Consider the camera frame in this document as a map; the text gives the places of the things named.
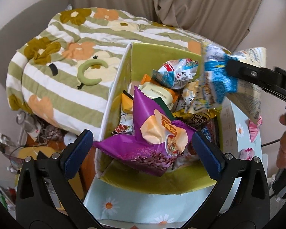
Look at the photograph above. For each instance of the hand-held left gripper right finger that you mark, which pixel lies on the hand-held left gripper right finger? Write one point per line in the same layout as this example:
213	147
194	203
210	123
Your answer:
205	155

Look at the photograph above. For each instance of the white power strip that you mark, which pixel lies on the white power strip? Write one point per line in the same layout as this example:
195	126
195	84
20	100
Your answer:
6	144

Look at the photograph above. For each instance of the beige curtain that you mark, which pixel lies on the beige curtain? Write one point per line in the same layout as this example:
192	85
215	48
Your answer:
205	4

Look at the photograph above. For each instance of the orange snack packet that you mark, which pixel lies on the orange snack packet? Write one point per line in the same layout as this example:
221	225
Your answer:
145	79

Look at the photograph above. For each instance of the purple snack packet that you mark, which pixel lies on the purple snack packet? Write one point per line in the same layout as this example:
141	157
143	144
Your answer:
145	152

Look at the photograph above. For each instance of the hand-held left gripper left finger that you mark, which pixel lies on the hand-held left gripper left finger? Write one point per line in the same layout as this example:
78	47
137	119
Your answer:
79	152

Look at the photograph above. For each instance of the light blue daisy tablecloth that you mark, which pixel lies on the light blue daisy tablecloth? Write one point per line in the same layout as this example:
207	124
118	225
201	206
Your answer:
133	202

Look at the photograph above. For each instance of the heap of assorted snack packets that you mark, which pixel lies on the heap of assorted snack packets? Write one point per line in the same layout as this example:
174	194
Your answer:
176	74

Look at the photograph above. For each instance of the pink snack packet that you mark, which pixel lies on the pink snack packet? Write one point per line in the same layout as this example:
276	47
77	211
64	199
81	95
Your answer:
255	127

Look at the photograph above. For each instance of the person's right hand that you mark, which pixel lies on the person's right hand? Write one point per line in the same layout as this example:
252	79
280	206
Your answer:
284	150

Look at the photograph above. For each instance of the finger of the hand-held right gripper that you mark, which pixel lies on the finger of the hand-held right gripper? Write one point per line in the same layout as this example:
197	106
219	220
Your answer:
250	75

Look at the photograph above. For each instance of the blue yellow snack packet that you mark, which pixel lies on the blue yellow snack packet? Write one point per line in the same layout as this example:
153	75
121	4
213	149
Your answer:
219	85

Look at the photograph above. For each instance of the grey headboard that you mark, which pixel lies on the grey headboard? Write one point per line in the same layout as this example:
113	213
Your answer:
26	16

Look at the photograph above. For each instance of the green cardboard box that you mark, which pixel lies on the green cardboard box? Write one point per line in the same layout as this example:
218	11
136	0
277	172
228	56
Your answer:
157	183

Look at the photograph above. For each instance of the small white appliance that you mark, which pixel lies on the small white appliance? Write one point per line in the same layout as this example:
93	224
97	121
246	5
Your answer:
28	124

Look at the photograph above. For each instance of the floral striped quilt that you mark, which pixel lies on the floral striped quilt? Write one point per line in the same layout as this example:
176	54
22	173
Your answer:
50	95

